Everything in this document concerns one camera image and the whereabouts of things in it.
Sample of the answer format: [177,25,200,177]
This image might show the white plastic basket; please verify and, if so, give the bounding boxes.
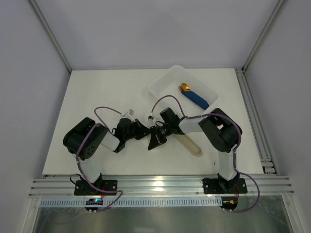
[148,66,219,116]

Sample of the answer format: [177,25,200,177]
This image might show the aluminium frame post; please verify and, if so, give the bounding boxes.
[242,0,288,72]
[27,0,73,74]

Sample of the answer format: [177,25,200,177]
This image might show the right aluminium side rail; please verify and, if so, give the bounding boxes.
[235,67,278,176]

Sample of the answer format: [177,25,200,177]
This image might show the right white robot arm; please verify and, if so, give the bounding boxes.
[148,107,248,195]

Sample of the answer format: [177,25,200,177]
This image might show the white paper napkin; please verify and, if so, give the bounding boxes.
[139,135,151,148]

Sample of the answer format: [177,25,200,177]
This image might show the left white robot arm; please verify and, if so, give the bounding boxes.
[63,117,150,196]

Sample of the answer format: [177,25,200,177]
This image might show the right aluminium frame post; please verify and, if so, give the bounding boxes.
[242,0,288,72]

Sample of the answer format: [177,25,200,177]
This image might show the gold cutlery in roll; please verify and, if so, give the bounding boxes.
[178,83,190,92]

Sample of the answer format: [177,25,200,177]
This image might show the white slotted cable duct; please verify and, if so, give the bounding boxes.
[39,196,222,208]

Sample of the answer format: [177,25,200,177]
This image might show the oval wooden cutlery tray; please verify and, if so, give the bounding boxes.
[176,135,202,157]

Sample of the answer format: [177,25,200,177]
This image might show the left aluminium frame post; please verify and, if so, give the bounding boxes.
[27,0,73,74]

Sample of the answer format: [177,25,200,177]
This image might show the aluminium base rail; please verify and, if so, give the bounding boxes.
[29,174,294,198]

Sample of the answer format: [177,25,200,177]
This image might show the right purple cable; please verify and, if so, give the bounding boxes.
[151,95,261,214]

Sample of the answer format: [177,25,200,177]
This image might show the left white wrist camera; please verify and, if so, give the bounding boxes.
[121,109,134,119]

